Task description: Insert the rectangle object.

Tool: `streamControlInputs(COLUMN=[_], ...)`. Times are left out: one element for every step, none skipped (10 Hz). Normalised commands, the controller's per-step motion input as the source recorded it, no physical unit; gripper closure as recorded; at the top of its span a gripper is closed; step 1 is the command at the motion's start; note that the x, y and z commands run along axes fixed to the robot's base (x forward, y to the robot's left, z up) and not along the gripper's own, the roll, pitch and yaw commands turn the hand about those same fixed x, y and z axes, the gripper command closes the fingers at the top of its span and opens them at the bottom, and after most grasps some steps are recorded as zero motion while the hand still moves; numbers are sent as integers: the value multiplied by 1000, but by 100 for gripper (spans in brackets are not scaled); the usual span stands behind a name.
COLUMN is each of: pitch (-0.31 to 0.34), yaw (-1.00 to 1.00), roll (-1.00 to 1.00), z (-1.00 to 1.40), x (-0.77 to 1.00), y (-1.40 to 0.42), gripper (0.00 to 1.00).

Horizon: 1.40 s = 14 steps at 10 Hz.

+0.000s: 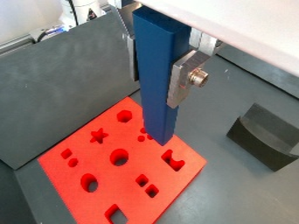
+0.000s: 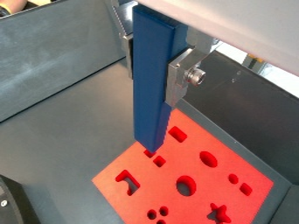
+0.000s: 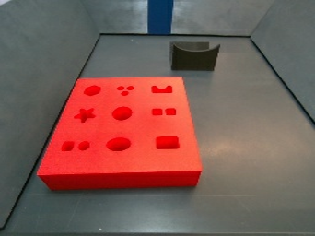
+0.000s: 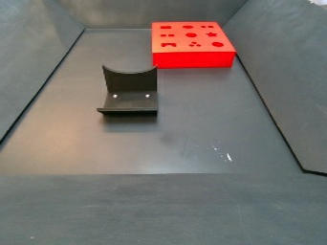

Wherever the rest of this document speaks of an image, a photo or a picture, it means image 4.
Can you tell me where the red shape sorter box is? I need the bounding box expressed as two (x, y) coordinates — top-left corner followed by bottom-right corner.
(150, 21), (236, 69)

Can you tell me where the black curved holder bracket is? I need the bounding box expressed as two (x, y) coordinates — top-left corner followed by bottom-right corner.
(97, 66), (158, 115)

